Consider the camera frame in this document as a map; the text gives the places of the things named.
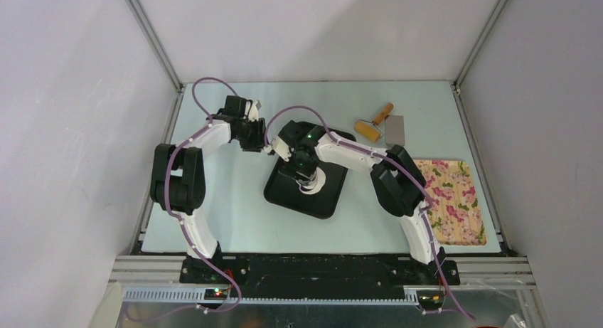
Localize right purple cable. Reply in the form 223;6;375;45
263;105;476;322

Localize metal spatula with red handle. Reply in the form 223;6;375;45
385;115;405;147

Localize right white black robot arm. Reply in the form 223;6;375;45
267;121;442;284

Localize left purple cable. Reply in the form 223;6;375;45
162;77;243;315

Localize wooden dough roller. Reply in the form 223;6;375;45
353;103;395;143

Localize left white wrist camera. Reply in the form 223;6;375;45
246;100;262;122

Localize aluminium frame with cable duct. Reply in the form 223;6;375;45
110;253;550;327

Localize floral cloth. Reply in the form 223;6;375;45
415;159;487;246

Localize white dough ball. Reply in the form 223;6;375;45
297;167;327;195

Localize purple cable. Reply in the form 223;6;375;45
263;105;476;322
162;77;243;315

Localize black baking tray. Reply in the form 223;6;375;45
264;120;348;220

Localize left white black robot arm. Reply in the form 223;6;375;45
150;95;266;283

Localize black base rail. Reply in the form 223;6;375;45
179;253;460;300

